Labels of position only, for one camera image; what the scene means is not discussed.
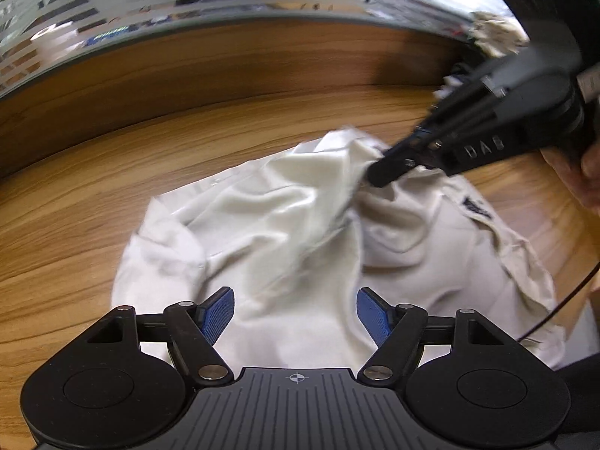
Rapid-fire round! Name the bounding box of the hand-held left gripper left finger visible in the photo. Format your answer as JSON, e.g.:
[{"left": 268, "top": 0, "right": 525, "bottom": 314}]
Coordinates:
[{"left": 87, "top": 286, "right": 235, "bottom": 389}]

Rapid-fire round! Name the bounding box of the person's right hand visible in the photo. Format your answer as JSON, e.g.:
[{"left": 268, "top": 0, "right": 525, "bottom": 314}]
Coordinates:
[{"left": 539, "top": 141, "right": 600, "bottom": 226}]

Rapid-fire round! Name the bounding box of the crumpled beige cloth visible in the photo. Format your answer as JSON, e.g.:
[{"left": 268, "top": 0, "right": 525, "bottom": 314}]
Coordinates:
[{"left": 469, "top": 9, "right": 530, "bottom": 59}]

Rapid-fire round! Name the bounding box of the white sweatshirt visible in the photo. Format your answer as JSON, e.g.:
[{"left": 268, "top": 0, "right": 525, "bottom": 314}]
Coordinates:
[{"left": 111, "top": 126, "right": 568, "bottom": 376}]

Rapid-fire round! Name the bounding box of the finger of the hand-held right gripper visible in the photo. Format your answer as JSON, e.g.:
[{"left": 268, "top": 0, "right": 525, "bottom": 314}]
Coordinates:
[
  {"left": 363, "top": 137, "right": 453, "bottom": 189},
  {"left": 412, "top": 72, "right": 508, "bottom": 145}
]

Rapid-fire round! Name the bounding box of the thin black cable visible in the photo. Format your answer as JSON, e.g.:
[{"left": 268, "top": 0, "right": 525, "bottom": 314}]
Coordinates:
[{"left": 518, "top": 262, "right": 600, "bottom": 343}]

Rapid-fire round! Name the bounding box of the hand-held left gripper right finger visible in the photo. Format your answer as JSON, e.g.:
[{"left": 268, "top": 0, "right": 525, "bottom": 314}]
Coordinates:
[{"left": 356, "top": 287, "right": 513, "bottom": 389}]

